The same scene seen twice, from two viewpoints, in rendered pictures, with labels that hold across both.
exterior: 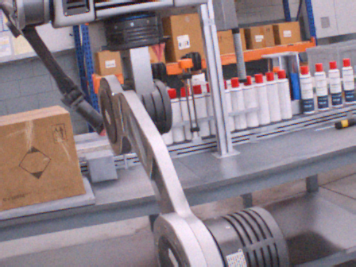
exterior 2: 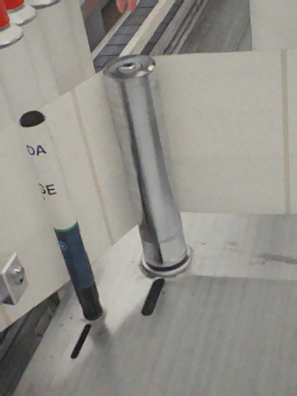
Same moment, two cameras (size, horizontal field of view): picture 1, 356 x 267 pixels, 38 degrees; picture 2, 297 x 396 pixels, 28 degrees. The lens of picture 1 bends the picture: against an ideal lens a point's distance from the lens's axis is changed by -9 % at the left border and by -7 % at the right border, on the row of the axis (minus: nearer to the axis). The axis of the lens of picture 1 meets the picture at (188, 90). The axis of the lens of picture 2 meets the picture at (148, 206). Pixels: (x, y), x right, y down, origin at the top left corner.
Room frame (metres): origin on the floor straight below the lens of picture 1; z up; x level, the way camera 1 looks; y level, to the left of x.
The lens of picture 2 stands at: (2.62, -0.43, 1.24)
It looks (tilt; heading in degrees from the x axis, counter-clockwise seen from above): 37 degrees down; 128
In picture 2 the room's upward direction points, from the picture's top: 12 degrees counter-clockwise
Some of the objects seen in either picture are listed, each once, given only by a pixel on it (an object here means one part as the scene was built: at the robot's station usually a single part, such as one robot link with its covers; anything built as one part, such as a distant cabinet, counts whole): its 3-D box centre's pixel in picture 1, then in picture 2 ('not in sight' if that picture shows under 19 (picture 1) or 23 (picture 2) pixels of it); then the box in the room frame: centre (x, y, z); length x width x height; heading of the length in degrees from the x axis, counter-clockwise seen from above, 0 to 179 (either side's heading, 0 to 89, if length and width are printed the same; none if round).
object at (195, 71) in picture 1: (195, 80); not in sight; (2.79, -0.04, 1.04); 0.09 x 0.09 x 0.29
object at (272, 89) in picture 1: (272, 97); not in sight; (2.24, -0.34, 0.98); 0.05 x 0.05 x 0.20
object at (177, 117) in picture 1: (175, 115); (53, 47); (2.14, 0.07, 0.98); 0.05 x 0.05 x 0.20
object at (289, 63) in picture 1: (284, 84); not in sight; (2.36, -0.41, 1.01); 0.14 x 0.13 x 0.26; 104
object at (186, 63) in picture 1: (188, 98); not in sight; (2.10, 0.01, 1.05); 0.10 x 0.04 x 0.33; 14
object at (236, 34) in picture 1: (239, 55); not in sight; (2.11, -0.21, 1.18); 0.04 x 0.04 x 0.21
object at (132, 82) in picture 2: not in sight; (149, 173); (2.38, -0.11, 0.97); 0.05 x 0.05 x 0.19
